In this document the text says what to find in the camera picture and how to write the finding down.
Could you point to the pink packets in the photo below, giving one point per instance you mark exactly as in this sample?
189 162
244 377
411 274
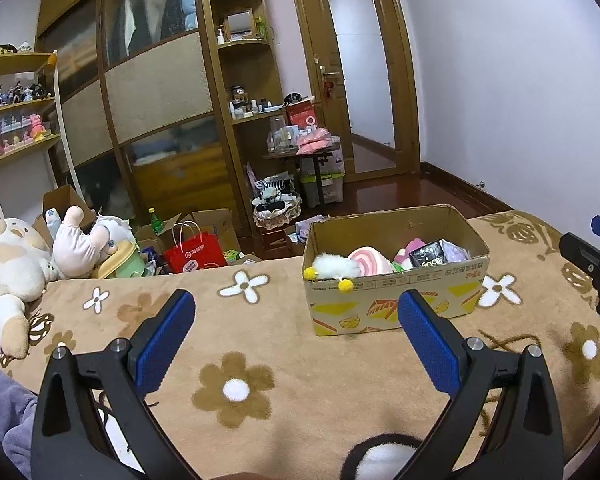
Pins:
312 140

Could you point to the red gift bag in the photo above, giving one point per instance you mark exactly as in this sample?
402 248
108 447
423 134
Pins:
300 116

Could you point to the row of small figurines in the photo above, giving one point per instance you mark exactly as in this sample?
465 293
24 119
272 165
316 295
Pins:
15 130

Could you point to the clear jar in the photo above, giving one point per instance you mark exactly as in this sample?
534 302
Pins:
277 135

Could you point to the black packet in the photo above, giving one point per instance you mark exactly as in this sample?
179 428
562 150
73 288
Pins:
427 256

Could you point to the wooden door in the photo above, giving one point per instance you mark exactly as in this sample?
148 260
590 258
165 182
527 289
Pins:
365 60

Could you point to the small dark side table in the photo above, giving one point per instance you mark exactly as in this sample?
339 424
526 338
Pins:
320 157

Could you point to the small blue plush toy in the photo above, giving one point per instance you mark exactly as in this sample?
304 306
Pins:
53 220

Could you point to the green plastic bottle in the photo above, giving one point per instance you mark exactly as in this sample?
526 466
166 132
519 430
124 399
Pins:
156 222

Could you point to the wooden wardrobe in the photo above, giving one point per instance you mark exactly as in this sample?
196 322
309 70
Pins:
155 85

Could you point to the wooden photo frame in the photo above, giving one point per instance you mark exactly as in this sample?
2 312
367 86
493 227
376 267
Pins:
239 22

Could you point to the large white tan plush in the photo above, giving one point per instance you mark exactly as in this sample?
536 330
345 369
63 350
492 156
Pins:
10 265

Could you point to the red paper bag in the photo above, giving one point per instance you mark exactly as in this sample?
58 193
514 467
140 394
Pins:
195 257

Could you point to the open cardboard box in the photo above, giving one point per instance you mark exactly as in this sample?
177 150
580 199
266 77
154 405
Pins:
62 197
215 225

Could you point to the printed cardboard box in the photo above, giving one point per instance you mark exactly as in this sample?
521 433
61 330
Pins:
405 305

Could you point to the pink roll cake plush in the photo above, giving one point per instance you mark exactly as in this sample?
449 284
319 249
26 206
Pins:
370 260

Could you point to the pink spotted plush toy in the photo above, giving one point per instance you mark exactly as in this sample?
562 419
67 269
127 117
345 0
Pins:
404 257

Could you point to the yellow display shelf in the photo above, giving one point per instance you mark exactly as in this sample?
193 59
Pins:
25 62

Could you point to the woven basket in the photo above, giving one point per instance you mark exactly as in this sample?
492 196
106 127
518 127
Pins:
277 217

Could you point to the red door charm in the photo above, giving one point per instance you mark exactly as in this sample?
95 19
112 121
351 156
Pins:
327 89

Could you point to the wooden corner shelf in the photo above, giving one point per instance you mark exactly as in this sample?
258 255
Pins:
245 85

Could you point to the clear plastic storage bin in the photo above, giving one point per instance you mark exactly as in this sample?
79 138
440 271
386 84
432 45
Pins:
330 187

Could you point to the tan floral blanket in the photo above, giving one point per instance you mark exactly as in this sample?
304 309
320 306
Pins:
280 335

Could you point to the green yellow plush toy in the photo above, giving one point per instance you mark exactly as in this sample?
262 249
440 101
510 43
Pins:
125 262

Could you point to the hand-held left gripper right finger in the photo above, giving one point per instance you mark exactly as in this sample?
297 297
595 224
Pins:
430 345

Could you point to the person's grey purple clothing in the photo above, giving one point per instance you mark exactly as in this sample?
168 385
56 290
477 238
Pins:
5 410

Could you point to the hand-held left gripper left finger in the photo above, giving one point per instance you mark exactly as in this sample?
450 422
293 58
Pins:
165 340

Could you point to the purple-dressed plush doll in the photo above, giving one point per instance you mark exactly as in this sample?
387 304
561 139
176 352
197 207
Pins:
455 252

